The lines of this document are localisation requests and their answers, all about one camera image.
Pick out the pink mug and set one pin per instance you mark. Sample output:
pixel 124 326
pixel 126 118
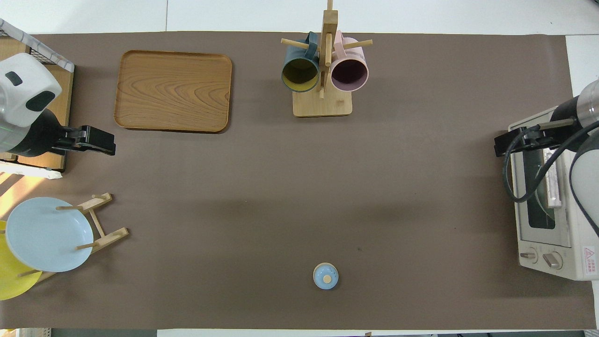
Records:
pixel 349 74

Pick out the wooden mug tree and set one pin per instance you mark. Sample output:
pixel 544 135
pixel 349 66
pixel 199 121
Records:
pixel 323 105

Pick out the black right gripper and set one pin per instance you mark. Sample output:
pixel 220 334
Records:
pixel 505 142

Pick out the red warning sticker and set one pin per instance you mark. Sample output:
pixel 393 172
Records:
pixel 589 261

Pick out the dark blue mug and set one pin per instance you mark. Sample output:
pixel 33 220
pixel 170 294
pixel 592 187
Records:
pixel 299 75

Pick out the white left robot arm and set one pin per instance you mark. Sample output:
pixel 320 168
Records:
pixel 23 89

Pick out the cream toaster oven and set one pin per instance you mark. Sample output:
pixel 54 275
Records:
pixel 580 255

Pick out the silver oven knob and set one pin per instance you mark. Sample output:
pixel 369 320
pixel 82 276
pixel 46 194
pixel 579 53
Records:
pixel 529 255
pixel 553 260

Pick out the light blue plate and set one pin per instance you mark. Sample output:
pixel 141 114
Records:
pixel 47 234

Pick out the wooden plate rack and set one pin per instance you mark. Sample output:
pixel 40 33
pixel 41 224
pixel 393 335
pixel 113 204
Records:
pixel 110 236

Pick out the wooden serving tray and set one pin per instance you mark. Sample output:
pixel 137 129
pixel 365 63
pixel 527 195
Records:
pixel 173 91

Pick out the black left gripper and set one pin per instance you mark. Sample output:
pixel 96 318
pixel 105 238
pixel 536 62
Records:
pixel 100 140

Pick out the yellow plate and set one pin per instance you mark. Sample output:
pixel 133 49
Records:
pixel 9 281

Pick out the brown table mat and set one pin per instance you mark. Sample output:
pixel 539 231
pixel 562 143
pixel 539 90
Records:
pixel 299 187

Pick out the small blue lidded jar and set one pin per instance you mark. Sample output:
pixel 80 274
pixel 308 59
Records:
pixel 325 276

